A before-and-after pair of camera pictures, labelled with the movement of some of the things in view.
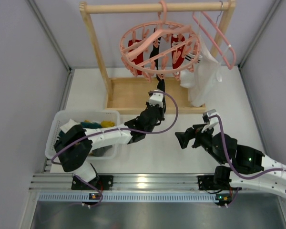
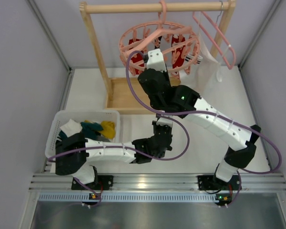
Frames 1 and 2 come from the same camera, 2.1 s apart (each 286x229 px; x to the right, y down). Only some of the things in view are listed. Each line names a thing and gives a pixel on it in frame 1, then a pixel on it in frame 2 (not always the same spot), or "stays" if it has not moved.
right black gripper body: [195, 136] -> [152, 77]
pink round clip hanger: [159, 49] stays
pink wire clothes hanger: [219, 52] stays
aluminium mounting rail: [65, 182] stays
